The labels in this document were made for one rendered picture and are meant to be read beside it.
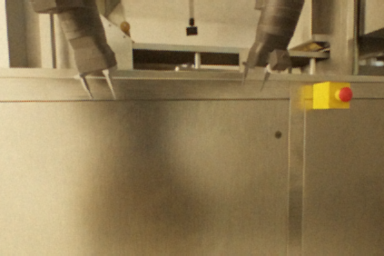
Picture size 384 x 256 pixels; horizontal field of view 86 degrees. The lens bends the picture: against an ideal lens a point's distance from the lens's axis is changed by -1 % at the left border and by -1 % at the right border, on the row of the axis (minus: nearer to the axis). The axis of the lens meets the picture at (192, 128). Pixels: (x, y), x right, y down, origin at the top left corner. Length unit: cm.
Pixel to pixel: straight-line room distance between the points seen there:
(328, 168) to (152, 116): 56
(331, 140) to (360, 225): 32
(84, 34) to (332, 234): 88
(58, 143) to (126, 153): 15
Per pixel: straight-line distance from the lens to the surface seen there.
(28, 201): 62
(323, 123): 74
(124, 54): 81
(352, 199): 88
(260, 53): 47
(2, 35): 82
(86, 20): 47
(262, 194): 66
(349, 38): 109
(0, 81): 61
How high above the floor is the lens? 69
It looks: 4 degrees down
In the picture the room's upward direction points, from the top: 1 degrees counter-clockwise
